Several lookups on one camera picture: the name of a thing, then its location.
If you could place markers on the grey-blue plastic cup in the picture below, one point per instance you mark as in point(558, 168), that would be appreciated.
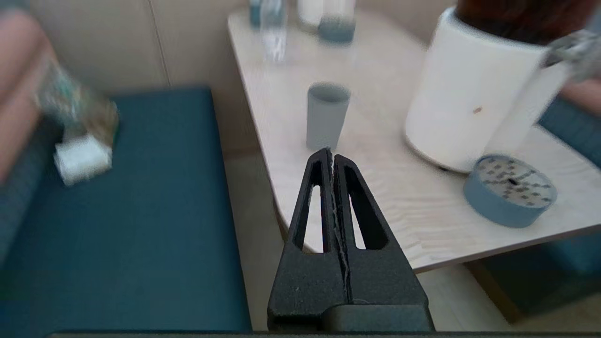
point(326, 122)

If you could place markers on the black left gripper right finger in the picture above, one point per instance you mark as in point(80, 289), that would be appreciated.
point(385, 281)

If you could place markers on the blue upholstered bench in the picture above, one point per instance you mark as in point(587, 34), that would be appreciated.
point(141, 211)
point(577, 136)

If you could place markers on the green snack packet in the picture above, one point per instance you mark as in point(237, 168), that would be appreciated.
point(89, 112)

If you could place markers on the small clear glass bottle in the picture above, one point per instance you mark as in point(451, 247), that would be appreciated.
point(273, 37)

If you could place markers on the small clear water dispenser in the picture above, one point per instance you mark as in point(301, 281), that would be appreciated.
point(312, 11)

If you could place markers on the small blue drip tray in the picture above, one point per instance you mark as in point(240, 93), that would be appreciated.
point(336, 30)

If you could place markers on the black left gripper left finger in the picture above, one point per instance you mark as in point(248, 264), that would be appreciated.
point(305, 281)

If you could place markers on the small blue box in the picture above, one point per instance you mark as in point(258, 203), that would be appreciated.
point(255, 13)

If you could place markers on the white folded napkin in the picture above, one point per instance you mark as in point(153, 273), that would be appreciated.
point(83, 158)

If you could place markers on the steel tap of tea dispenser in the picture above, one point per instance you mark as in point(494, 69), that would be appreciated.
point(575, 54)

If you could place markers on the large blue perforated drip tray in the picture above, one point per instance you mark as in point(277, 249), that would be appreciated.
point(497, 204)

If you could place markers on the large tea drink dispenser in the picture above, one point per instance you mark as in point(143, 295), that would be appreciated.
point(460, 94)

